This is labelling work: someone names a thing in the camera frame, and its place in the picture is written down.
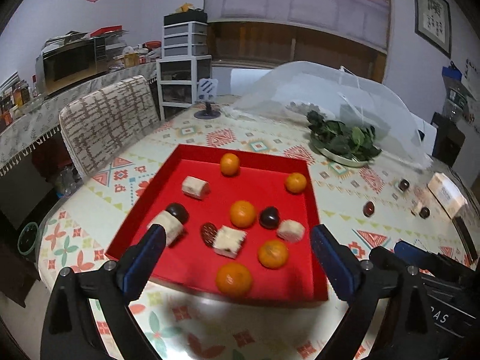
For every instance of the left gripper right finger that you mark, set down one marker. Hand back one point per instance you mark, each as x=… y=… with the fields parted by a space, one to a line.
x=338 y=262

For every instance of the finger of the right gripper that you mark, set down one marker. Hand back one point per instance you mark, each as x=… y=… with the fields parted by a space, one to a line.
x=410 y=251

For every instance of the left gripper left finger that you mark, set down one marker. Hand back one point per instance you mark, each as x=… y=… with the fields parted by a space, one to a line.
x=139 y=261

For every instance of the beige sugarcane piece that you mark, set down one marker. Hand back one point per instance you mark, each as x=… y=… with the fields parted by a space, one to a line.
x=290 y=231
x=172 y=226
x=228 y=241

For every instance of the dark plum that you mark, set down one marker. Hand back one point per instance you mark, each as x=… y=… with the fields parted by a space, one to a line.
x=178 y=211
x=403 y=185
x=424 y=212

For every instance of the orange tangerine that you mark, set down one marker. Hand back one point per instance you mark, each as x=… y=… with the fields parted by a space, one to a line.
x=273 y=254
x=229 y=164
x=242 y=214
x=295 y=183

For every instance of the red jujube date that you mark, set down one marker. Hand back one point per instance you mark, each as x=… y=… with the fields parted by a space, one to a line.
x=368 y=209
x=208 y=232

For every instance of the dark plum table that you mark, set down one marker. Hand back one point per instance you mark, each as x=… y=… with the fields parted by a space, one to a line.
x=269 y=218

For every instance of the beige sugarcane piece edge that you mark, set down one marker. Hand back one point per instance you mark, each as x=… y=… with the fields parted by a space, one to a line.
x=195 y=187

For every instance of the orange tangerine tray front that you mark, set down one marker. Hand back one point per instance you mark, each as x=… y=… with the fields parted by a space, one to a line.
x=233 y=280

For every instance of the black smartphone clear case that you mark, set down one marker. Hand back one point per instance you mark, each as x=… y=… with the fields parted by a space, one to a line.
x=465 y=238

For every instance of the Face tissue pack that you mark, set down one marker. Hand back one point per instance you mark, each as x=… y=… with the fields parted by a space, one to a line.
x=447 y=194

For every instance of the red tray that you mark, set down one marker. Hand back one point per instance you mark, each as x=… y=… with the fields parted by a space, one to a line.
x=188 y=264

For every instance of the plate of green spinach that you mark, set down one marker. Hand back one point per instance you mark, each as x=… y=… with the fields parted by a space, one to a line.
x=353 y=143

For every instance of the white chair back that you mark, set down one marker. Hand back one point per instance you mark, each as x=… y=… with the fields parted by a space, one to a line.
x=427 y=134

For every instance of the patterned fabric chair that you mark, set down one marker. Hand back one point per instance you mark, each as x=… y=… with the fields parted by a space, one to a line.
x=97 y=127

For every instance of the white mesh food cover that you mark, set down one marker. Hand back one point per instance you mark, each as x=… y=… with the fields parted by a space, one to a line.
x=288 y=92

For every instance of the water bottle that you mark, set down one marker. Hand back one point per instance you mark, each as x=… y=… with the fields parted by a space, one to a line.
x=455 y=101

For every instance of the small desk fan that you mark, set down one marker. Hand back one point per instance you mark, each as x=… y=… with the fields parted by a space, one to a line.
x=206 y=94

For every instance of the white drawer cabinet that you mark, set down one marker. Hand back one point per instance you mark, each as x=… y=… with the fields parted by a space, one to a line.
x=185 y=60

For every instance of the microwave oven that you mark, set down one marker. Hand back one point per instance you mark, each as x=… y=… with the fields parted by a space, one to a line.
x=64 y=66

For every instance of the framed wall picture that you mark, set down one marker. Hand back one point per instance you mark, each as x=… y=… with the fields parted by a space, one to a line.
x=433 y=23

